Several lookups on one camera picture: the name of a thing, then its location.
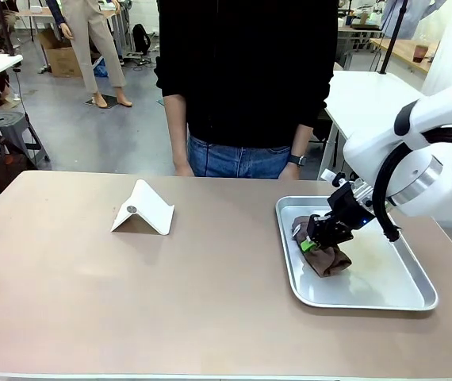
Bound brown cup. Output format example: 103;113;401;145
412;44;430;64

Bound silver metal tray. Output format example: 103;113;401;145
275;194;440;312

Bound blue bag on floor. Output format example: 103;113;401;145
92;59;111;79

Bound black backpack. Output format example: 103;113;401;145
132;23;152;57

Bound person's right forearm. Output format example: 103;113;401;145
163;94;190;164

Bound person's right hand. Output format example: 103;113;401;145
172;156;194;178

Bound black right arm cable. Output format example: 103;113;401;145
371;123;452;242

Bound mannequin in beige trousers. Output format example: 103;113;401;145
46;0;134;109

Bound black tripod pole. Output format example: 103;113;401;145
377;0;408;75

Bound person's black sweater torso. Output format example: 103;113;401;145
154;0;341;150

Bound person in light shirt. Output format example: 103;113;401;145
380;0;447;40

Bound large white table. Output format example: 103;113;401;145
316;69;452;224

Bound wooden workbench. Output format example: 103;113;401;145
370;37;442;75

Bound brown cardboard box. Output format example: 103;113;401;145
36;28;84;79

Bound white folded stand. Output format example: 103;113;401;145
110;179;176;237

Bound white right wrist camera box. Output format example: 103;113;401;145
320;168;348;188

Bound grey metal stool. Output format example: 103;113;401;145
0;110;52;171

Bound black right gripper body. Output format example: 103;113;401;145
327;183;375;231

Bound brown cloth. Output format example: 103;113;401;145
290;214;354;279

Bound blue jeans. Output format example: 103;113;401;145
186;133;293;180

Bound person's left forearm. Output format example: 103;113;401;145
289;121;315;159

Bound person's left hand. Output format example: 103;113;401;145
278;162;305;181

